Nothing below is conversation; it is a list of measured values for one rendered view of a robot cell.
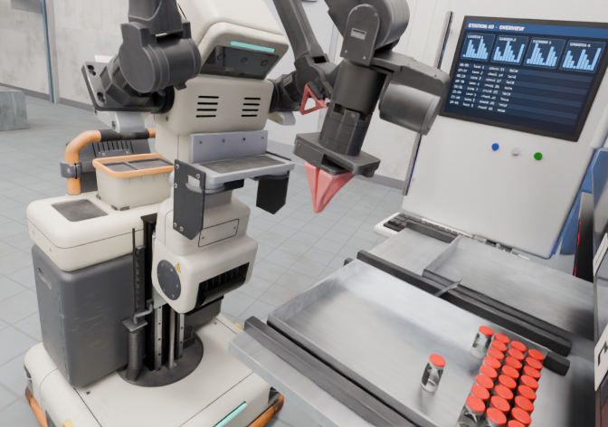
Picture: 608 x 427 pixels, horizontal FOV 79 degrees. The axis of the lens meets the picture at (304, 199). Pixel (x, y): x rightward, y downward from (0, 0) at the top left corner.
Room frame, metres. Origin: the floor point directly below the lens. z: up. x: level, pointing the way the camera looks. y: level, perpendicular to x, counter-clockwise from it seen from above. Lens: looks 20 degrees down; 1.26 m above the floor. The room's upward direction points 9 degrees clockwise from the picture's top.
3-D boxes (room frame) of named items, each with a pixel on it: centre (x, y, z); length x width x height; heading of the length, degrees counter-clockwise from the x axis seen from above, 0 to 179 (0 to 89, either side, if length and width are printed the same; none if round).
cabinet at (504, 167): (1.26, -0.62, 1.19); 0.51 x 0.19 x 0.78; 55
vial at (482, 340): (0.47, -0.30, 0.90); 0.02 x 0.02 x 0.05
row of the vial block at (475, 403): (0.39, -0.28, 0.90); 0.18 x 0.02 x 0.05; 145
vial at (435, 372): (0.39, -0.21, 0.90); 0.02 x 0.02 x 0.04
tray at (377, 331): (0.46, -0.19, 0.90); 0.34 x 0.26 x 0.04; 55
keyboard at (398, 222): (1.07, -0.47, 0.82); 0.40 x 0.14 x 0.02; 57
